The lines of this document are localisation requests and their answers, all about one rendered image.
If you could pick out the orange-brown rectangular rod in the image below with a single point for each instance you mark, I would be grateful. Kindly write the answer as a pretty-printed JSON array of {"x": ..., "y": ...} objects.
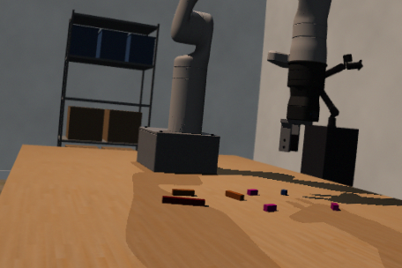
[{"x": 234, "y": 195}]

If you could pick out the red rod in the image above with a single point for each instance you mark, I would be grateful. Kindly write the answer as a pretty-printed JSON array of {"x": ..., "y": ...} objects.
[{"x": 183, "y": 201}]

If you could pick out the small magenta block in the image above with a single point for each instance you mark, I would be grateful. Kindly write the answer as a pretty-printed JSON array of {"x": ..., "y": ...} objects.
[
  {"x": 252, "y": 192},
  {"x": 334, "y": 206},
  {"x": 270, "y": 208}
]

